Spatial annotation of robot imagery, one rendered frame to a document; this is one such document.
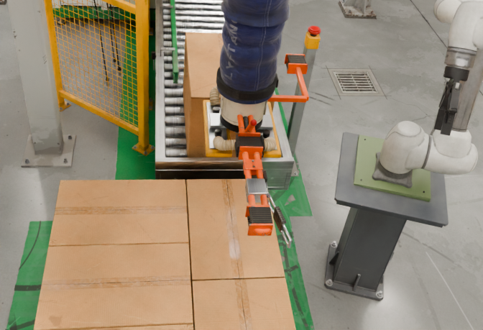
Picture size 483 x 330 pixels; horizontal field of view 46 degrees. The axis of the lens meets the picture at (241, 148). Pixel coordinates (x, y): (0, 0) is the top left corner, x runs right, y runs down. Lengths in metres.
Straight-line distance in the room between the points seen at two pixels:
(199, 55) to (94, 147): 1.19
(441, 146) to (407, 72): 2.52
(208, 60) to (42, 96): 1.08
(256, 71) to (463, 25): 0.69
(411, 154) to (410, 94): 2.24
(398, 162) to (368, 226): 0.41
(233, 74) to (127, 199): 0.96
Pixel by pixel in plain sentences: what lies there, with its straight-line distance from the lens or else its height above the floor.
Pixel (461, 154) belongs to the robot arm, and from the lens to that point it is 2.59.
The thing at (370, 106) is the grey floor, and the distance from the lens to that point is 4.49.
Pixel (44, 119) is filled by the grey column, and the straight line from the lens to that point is 3.59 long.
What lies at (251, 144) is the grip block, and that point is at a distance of 1.99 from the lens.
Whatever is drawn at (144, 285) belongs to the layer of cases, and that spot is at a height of 0.54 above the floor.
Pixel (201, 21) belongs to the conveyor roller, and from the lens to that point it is 4.14.
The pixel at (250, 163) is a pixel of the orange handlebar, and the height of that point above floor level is 1.21.
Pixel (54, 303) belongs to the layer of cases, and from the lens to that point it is 2.39.
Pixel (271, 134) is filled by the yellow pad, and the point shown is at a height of 1.09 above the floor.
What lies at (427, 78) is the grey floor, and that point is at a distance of 5.04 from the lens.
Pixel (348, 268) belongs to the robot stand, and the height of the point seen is 0.15.
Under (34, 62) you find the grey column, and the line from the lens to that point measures 3.37.
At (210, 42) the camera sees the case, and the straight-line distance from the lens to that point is 3.06.
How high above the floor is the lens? 2.50
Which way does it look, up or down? 41 degrees down
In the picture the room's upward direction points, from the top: 8 degrees clockwise
